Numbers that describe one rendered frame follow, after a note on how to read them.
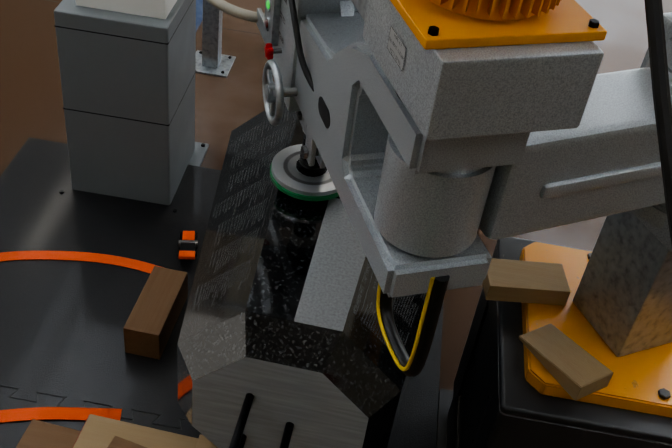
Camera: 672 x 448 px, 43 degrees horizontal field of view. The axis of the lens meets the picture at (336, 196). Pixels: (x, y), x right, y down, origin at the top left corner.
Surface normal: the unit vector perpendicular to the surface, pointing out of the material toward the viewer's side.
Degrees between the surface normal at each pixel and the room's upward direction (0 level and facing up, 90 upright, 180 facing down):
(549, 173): 90
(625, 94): 0
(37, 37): 0
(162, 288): 0
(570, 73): 90
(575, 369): 11
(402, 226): 90
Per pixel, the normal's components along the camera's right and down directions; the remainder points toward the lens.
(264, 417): -0.17, 0.61
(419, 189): -0.44, 0.52
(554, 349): 0.01, -0.87
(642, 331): 0.37, 0.62
